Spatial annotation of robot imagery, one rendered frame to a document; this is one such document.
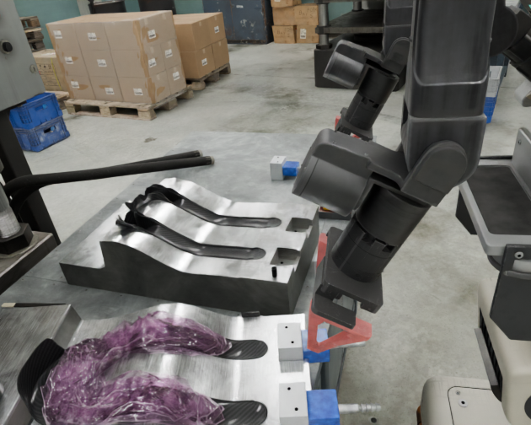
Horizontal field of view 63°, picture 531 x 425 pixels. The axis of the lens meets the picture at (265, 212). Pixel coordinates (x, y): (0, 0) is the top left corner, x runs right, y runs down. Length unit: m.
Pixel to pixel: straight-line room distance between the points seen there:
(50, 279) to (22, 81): 0.61
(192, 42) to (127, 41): 0.97
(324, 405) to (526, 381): 0.34
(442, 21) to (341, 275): 0.25
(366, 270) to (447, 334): 1.49
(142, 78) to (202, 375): 4.12
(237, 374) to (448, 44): 0.51
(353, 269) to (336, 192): 0.09
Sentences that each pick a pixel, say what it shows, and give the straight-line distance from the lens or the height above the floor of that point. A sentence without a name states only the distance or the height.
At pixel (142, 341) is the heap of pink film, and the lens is 0.68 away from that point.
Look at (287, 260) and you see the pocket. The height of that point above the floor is 0.86.
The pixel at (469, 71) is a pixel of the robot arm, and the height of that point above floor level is 1.29.
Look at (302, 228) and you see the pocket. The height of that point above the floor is 0.86.
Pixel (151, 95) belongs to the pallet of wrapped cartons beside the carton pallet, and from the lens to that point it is 4.64.
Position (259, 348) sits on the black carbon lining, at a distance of 0.70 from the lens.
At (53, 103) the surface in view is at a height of 0.35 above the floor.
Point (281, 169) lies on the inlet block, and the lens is 1.24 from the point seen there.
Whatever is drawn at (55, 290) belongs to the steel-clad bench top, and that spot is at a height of 0.80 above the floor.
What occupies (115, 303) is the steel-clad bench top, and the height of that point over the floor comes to 0.80.
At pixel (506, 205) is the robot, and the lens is 0.69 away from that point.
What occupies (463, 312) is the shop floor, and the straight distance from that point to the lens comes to 2.04.
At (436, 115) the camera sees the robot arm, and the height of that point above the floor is 1.25.
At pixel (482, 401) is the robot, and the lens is 1.40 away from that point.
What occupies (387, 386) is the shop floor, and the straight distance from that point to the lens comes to 1.73.
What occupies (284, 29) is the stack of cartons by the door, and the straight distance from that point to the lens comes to 7.64.
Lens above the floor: 1.38
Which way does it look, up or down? 31 degrees down
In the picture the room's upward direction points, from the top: 6 degrees counter-clockwise
